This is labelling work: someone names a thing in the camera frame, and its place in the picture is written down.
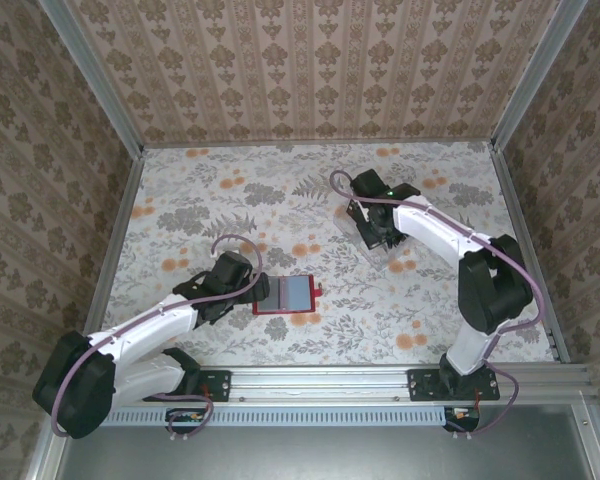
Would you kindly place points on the clear acrylic card stand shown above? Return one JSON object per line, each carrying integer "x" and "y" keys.
{"x": 380, "y": 260}

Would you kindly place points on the red leather card holder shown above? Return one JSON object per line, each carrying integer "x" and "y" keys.
{"x": 295, "y": 295}

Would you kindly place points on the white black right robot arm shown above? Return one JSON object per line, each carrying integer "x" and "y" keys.
{"x": 430, "y": 225}

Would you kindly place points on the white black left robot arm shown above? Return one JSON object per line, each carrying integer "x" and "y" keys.
{"x": 145, "y": 325}

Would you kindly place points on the black controller board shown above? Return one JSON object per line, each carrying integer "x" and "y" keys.
{"x": 180, "y": 422}
{"x": 467, "y": 422}

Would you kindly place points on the grey metal sheet panel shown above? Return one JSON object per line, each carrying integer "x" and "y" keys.
{"x": 330, "y": 455}

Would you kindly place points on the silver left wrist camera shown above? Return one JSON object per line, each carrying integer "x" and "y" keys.
{"x": 360, "y": 210}

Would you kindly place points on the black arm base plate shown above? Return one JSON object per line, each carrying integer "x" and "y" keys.
{"x": 217, "y": 386}
{"x": 419, "y": 386}

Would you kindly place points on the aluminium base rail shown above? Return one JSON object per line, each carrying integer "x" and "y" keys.
{"x": 320, "y": 385}

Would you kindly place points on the aluminium table side rail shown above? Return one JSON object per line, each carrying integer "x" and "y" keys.
{"x": 520, "y": 225}
{"x": 112, "y": 250}

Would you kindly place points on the aluminium corner post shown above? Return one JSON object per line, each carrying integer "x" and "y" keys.
{"x": 101, "y": 85}
{"x": 532, "y": 75}

